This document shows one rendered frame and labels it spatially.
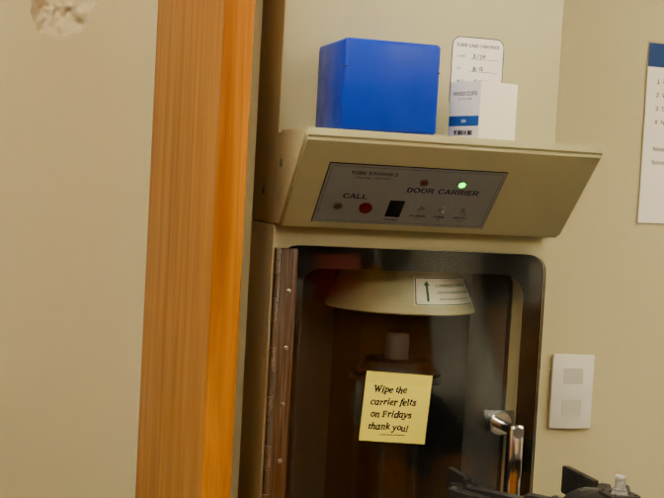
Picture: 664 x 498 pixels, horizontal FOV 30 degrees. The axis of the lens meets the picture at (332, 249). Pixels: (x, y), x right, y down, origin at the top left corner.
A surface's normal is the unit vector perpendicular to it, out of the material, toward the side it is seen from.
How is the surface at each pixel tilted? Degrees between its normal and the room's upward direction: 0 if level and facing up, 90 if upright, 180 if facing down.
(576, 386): 90
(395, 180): 135
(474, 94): 90
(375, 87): 90
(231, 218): 90
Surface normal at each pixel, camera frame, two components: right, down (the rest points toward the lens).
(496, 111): 0.55, 0.07
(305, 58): 0.27, 0.07
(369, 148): 0.15, 0.75
